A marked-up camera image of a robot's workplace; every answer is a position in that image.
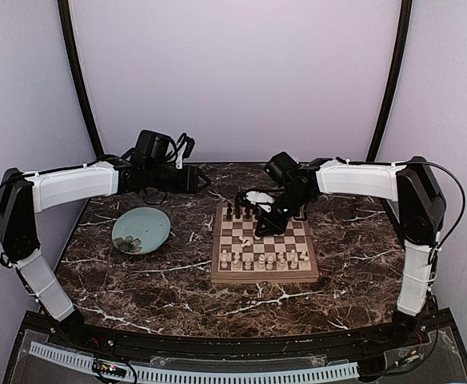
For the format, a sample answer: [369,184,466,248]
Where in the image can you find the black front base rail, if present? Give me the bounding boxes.
[9,309,464,364]

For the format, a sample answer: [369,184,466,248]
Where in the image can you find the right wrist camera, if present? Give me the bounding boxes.
[234,190,275,213]

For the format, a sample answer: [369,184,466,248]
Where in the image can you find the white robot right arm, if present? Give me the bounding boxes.
[240,152,446,316]

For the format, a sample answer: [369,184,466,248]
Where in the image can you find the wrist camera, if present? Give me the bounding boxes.
[234,190,275,213]
[175,133,195,169]

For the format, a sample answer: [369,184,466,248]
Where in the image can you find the wooden chess board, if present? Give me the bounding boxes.
[211,203,319,284]

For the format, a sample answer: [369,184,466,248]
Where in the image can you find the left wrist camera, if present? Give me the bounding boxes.
[175,133,195,169]

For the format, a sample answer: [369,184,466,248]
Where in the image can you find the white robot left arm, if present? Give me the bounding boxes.
[0,155,210,349]

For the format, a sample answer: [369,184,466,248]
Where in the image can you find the teal ceramic flower plate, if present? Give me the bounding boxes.
[111,207,171,255]

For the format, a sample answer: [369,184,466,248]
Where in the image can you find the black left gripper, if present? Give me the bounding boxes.
[146,162,210,194]

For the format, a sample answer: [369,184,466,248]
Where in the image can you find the white chess king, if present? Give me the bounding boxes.
[255,254,265,270]

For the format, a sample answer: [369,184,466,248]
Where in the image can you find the black left frame post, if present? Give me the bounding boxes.
[57,0,105,158]

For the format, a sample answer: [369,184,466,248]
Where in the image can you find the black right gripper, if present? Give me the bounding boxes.
[254,188,311,237]

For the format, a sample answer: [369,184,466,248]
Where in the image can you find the white cable duct strip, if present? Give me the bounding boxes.
[28,342,359,383]

